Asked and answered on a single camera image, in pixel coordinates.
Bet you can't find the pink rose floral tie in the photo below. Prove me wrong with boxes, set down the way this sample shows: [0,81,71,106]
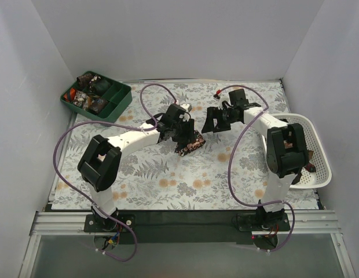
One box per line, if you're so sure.
[175,130,206,156]

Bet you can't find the brown blue floral tie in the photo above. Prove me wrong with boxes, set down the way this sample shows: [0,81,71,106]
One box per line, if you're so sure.
[88,98,109,115]

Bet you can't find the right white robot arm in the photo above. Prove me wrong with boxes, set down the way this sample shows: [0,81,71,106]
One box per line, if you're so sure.
[202,103,309,230]

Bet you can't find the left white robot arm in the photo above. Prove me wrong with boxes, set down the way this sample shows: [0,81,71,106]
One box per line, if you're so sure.
[78,113,206,232]

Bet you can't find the rolled ties in tray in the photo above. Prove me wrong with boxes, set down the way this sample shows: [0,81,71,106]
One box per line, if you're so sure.
[61,72,112,112]

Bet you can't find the dark floral ties in basket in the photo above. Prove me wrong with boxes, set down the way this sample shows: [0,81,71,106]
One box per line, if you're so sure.
[291,150,316,185]

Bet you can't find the floral patterned table mat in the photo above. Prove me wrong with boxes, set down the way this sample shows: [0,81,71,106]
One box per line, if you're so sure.
[50,82,319,211]

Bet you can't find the green divided organizer tray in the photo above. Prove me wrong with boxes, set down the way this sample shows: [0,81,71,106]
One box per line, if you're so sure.
[60,71,133,123]

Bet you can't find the white perforated plastic basket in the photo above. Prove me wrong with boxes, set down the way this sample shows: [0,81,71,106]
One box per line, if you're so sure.
[273,113,332,189]

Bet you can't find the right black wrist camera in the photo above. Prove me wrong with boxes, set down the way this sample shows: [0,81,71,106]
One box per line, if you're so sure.
[229,89,249,107]

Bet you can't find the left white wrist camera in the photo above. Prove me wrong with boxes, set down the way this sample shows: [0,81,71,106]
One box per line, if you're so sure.
[179,103,192,112]

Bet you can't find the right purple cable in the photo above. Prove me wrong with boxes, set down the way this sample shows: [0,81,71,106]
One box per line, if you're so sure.
[214,85,296,253]

